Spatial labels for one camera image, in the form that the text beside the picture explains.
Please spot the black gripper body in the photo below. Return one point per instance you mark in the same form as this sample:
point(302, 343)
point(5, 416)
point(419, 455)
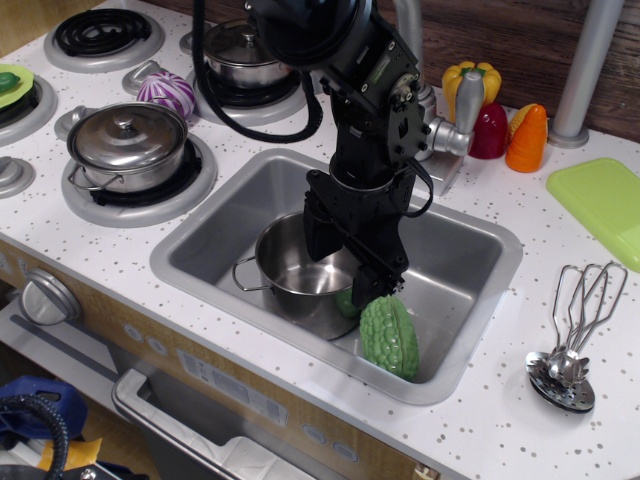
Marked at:
point(368, 220)

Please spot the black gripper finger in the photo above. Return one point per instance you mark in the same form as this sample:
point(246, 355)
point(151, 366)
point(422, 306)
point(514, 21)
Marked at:
point(321, 236)
point(367, 286)

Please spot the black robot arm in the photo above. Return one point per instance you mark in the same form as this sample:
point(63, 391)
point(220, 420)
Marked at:
point(372, 78)

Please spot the grey sink basin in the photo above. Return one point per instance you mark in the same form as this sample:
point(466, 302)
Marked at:
point(459, 268)

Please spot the steel pot with lid back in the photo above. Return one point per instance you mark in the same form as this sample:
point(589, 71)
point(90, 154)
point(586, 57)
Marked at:
point(237, 57)

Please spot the steel pot with lid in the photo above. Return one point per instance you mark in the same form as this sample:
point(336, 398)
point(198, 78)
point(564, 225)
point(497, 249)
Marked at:
point(237, 57)
point(127, 147)

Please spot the steel pot with lid front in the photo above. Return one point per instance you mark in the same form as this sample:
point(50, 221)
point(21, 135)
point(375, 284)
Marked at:
point(127, 147)

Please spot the green bitter gourd toy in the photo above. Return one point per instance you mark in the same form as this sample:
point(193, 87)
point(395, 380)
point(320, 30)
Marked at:
point(388, 338)

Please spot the silver faucet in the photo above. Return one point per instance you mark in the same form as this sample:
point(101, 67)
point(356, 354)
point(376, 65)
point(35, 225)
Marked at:
point(448, 142)

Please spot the red pepper toy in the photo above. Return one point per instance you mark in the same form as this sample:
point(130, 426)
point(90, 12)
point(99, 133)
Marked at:
point(490, 133)

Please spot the orange carrot toy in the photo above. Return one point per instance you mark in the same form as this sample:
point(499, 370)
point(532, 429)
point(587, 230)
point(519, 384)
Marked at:
point(526, 152)

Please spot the yellow corn toy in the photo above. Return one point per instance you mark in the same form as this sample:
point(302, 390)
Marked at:
point(516, 122)

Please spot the yellow bell pepper toy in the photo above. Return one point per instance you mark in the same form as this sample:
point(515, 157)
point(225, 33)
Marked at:
point(453, 76)

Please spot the steel slotted spoon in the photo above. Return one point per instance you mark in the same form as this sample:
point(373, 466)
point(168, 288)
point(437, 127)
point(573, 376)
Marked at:
point(579, 398)

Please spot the purple white onion toy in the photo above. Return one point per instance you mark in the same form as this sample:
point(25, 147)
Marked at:
point(169, 90)

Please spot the grey pole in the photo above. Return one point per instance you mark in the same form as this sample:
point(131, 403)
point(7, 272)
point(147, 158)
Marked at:
point(567, 128)

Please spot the green cutting board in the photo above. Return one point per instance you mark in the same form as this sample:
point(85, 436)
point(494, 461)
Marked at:
point(603, 195)

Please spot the grey stove knob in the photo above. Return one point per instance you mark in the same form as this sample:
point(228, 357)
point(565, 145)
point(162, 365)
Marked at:
point(68, 120)
point(16, 176)
point(133, 80)

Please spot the grey oven knob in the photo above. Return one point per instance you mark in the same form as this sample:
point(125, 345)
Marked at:
point(46, 301)

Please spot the black coil burner back left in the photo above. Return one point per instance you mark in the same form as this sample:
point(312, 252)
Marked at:
point(103, 40)

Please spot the blue object on floor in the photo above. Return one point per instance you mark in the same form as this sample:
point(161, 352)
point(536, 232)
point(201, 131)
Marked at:
point(41, 409)

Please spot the green plate with vegetable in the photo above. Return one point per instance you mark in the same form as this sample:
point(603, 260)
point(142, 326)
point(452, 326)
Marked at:
point(17, 83)

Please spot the oven door handle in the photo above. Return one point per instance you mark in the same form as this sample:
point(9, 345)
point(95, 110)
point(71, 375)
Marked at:
point(180, 452)

